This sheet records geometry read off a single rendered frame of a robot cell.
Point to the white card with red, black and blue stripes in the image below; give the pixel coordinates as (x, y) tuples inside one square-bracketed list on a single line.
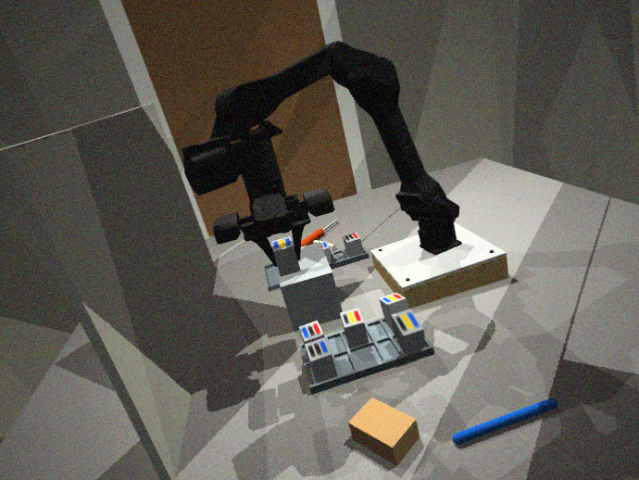
[(311, 332)]

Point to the orange-handled screwdriver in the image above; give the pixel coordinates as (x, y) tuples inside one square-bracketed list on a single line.
[(316, 235)]

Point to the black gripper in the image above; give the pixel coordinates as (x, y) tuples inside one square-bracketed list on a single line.
[(227, 228)]

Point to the blue rod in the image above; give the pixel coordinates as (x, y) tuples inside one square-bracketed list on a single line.
[(511, 418)]

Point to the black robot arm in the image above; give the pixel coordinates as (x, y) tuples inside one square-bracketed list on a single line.
[(373, 83)]

